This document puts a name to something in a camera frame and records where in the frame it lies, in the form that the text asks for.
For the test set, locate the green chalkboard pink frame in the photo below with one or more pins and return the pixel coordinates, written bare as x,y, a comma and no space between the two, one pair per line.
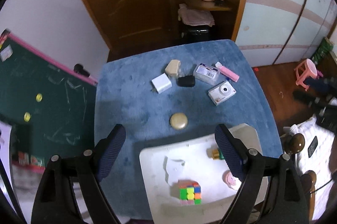
50,107

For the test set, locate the white square charger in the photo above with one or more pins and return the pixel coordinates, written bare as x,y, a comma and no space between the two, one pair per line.
161,83

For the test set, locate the white plastic tray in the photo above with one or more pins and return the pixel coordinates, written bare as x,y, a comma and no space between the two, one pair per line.
164,166

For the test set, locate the multicolour puzzle cube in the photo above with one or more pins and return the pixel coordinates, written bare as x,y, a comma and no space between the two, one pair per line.
189,192

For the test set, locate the blue fuzzy table mat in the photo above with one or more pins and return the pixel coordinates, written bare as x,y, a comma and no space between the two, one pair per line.
126,96

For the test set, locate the green bottle with gold cap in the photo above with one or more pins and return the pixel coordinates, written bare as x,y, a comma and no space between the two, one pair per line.
215,154

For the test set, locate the pink plastic stool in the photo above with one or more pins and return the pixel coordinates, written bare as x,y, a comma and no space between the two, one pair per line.
306,69

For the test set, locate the round tan compact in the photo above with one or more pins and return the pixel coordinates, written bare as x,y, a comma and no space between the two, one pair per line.
178,121

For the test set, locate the beige plug adapter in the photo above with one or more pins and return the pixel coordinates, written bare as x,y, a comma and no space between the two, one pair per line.
172,69

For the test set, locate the pink rectangular eraser case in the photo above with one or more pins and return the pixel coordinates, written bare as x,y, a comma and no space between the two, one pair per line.
228,73

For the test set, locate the white toy camera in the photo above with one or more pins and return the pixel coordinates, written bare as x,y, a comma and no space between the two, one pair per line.
221,93

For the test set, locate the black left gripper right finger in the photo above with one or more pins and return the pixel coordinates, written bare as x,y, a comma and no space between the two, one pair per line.
284,202

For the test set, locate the folded pink cloth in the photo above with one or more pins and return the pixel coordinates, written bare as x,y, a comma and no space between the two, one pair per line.
194,17

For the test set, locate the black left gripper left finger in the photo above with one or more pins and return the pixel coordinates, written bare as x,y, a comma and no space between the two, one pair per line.
55,201

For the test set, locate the clear labelled plastic box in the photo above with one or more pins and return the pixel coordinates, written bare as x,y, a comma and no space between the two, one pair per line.
206,73

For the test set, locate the black plug charger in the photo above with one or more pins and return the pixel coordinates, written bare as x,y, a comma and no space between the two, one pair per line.
186,81

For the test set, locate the pink correction tape dispenser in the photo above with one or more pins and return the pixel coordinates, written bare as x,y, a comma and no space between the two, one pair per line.
231,181

